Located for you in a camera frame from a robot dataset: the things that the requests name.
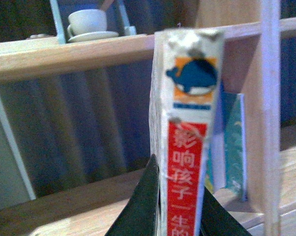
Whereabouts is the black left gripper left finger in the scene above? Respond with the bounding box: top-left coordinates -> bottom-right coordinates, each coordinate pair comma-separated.
106,154 -> 159,236

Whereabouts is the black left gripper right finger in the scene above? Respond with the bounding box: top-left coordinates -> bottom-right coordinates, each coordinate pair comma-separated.
200,187 -> 251,236

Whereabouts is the red white spine book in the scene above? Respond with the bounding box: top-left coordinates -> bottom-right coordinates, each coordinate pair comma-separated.
149,28 -> 224,236

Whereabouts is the colourful green picture book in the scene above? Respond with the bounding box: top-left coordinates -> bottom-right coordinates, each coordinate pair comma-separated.
205,147 -> 214,194

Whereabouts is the wooden bookshelf unit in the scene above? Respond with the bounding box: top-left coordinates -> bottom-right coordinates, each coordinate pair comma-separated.
0,0 -> 296,236

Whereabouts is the teal cover book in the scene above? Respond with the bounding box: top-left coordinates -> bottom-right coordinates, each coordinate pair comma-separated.
222,92 -> 247,201

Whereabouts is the white saucer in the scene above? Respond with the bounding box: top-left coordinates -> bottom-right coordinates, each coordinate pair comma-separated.
68,31 -> 119,43

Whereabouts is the white ceramic cup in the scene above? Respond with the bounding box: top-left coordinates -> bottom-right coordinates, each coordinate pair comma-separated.
67,9 -> 107,38

